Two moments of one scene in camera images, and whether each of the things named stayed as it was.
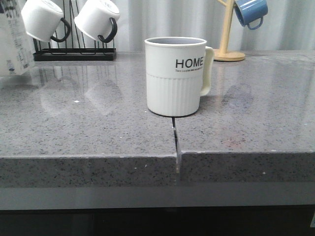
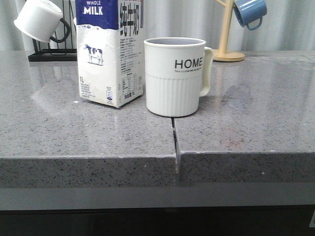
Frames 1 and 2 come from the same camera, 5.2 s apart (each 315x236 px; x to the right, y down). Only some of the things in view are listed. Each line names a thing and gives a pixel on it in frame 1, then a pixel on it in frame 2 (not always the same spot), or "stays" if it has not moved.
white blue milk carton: x=17 y=47 -> x=111 y=50
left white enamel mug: x=44 y=20 stays
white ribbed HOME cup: x=179 y=71 stays
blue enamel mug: x=251 y=12 stays
